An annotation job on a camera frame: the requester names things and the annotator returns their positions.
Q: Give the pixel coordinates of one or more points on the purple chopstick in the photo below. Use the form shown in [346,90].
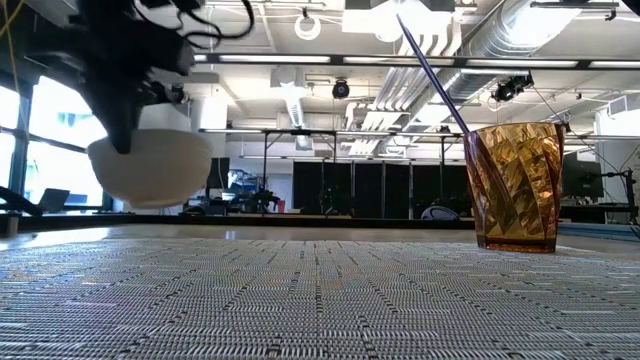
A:
[434,75]

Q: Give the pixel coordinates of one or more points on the black partition panels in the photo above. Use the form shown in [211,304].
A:
[375,190]

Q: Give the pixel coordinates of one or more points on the black computer monitor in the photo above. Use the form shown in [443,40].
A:
[218,172]
[582,177]

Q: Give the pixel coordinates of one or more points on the black mounted camera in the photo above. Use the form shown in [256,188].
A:
[510,88]

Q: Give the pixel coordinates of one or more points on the white rugby ball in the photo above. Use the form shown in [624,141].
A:
[440,214]

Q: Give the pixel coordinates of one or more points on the black overhead camera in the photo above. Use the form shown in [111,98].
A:
[341,90]

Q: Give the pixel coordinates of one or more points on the dark open laptop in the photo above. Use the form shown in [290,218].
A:
[54,200]

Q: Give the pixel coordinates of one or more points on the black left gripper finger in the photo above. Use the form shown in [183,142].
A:
[120,125]

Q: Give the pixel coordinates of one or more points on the grey woven placemat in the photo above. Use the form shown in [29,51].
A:
[320,300]

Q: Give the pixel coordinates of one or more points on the white bowl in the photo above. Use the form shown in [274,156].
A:
[160,170]

